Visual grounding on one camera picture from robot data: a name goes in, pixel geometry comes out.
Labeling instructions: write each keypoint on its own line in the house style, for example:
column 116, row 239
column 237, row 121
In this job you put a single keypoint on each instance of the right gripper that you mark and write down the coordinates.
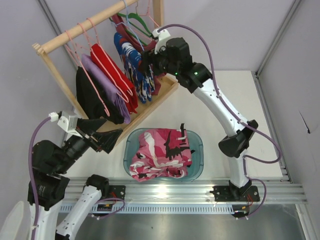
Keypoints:
column 155, row 62

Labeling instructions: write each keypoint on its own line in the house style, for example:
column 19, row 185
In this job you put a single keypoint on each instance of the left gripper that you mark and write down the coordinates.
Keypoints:
column 92, row 138

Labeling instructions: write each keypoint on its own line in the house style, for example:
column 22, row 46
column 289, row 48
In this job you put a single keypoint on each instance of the blue patterned trousers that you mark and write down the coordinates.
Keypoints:
column 143, row 82

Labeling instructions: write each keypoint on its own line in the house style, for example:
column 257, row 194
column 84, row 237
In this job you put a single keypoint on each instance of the light blue wire hanger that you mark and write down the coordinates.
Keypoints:
column 134, row 30

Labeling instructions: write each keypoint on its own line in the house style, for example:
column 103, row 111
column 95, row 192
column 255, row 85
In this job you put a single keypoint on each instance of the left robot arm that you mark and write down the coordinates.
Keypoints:
column 47, row 165

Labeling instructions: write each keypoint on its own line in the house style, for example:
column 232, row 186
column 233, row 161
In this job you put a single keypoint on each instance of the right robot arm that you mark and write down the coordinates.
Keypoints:
column 174, row 58

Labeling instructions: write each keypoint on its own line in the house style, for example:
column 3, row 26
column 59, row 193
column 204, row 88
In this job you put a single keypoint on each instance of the pink hanger with black garment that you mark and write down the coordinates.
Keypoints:
column 86, row 73

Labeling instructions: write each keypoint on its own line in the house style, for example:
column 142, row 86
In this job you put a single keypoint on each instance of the pink hanger with red garment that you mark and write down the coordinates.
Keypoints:
column 103, row 59

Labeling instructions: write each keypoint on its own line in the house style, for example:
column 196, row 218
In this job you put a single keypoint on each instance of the pink hanger with purple garment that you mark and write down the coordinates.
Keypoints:
column 112, row 73

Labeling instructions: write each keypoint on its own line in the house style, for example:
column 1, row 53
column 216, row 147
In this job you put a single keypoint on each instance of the maroon tank top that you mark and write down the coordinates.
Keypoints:
column 122, row 29

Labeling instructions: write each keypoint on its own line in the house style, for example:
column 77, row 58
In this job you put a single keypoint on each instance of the black garment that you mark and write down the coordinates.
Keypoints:
column 89, row 101

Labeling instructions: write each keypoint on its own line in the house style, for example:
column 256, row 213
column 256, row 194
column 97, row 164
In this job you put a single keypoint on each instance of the wooden clothes rack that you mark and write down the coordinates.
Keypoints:
column 168, row 84

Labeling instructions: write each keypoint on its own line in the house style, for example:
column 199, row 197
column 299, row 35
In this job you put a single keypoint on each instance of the red garment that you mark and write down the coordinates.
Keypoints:
column 133, row 104

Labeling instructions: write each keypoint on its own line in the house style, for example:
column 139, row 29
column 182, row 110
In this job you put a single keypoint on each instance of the purple garment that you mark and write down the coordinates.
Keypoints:
column 110, row 90

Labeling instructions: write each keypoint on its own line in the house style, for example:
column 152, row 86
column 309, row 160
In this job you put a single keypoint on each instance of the pink camouflage garment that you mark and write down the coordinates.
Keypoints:
column 162, row 152

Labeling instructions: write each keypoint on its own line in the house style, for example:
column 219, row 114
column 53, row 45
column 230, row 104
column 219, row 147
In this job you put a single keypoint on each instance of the teal plastic basket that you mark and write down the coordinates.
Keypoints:
column 195, row 142

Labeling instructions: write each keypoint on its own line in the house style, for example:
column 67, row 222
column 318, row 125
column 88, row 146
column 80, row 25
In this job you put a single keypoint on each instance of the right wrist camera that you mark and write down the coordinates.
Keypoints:
column 161, row 37

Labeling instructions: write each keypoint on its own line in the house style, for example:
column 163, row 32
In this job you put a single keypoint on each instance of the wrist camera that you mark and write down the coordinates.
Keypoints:
column 161, row 37
column 66, row 120

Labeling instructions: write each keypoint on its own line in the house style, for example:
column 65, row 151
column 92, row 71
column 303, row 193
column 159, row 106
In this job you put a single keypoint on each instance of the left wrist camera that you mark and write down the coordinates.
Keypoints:
column 66, row 120

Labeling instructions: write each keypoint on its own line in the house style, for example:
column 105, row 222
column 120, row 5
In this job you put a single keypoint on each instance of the pink empty wire hanger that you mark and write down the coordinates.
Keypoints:
column 151, row 10

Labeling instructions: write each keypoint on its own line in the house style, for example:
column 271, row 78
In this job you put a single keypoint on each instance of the white slotted cable duct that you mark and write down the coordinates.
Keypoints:
column 139, row 208

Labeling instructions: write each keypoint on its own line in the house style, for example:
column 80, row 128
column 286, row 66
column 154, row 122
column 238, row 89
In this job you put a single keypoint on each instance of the aluminium mounting rail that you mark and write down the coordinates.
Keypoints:
column 198, row 191

